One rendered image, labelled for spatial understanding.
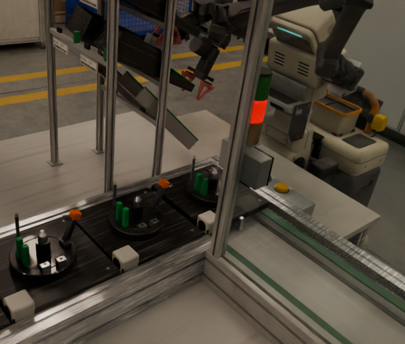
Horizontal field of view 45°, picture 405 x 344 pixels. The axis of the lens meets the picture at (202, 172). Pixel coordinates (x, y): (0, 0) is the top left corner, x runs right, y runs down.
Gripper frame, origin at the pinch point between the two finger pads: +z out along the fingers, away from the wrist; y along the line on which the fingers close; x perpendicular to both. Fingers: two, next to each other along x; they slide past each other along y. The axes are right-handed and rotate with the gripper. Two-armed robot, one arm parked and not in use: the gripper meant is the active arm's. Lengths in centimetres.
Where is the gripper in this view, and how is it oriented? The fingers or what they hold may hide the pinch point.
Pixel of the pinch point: (155, 39)
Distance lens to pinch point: 157.8
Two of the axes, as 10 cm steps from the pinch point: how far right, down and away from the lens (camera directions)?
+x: 3.0, 7.2, 6.2
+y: 4.6, 4.6, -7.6
